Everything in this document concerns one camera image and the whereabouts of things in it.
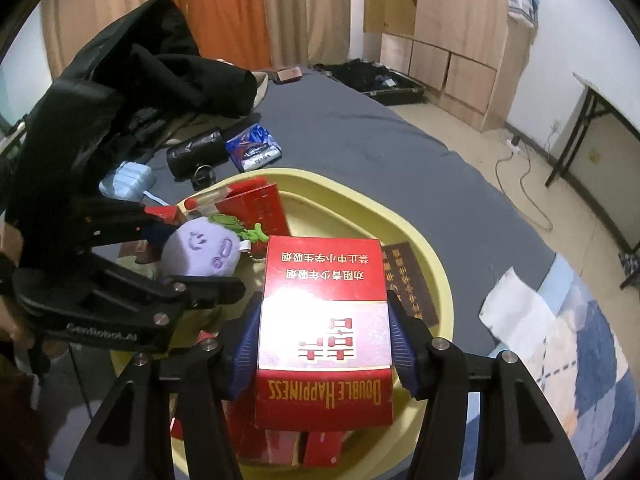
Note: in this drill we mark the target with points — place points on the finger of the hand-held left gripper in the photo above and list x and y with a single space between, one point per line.
210 291
115 222

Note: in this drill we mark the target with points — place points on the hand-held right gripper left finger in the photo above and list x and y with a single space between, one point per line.
245 350

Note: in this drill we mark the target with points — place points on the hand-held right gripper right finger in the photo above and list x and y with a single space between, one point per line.
405 350

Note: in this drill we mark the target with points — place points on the purple round plush toy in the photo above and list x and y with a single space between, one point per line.
200 250

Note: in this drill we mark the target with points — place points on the dark brown red box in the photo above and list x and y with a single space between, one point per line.
410 285

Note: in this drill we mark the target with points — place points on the red white cigarette carton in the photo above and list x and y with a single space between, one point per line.
325 320

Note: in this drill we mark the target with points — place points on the red gold cigarette box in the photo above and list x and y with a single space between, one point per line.
207 200

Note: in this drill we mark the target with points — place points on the large red cigarette carton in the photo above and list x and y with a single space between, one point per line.
257 210

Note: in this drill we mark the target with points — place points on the shiny red carton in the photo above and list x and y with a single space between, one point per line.
270 445

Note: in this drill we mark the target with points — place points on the yellow plastic basin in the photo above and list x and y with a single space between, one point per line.
360 210

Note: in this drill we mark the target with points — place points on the person's left forearm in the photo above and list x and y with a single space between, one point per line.
20 420

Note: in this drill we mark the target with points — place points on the light blue power adapter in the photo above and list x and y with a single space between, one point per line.
125 180

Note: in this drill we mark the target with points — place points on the black pouch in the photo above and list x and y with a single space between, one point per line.
195 152

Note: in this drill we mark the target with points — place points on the white tissue paper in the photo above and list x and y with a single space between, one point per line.
515 310

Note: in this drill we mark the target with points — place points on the black jacket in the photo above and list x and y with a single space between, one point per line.
165 60

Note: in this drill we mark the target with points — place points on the blue snack packet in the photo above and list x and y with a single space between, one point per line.
252 147

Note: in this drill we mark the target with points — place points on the beige curtain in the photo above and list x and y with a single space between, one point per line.
100 5
305 10

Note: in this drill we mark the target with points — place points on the orange curtain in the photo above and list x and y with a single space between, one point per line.
220 10

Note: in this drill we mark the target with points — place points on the small brown box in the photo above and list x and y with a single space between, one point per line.
288 75

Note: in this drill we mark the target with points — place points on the white power strip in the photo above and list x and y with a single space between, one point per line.
514 145

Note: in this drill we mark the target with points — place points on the pile of dark clothes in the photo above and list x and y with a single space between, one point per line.
631 270

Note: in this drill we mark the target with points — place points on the black open suitcase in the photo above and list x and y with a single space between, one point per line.
370 80

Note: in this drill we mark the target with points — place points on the black folding table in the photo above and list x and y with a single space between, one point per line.
600 96

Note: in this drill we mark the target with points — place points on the wooden wardrobe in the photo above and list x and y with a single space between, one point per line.
460 20

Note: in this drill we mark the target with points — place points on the white plastic bag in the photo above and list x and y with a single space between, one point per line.
520 5

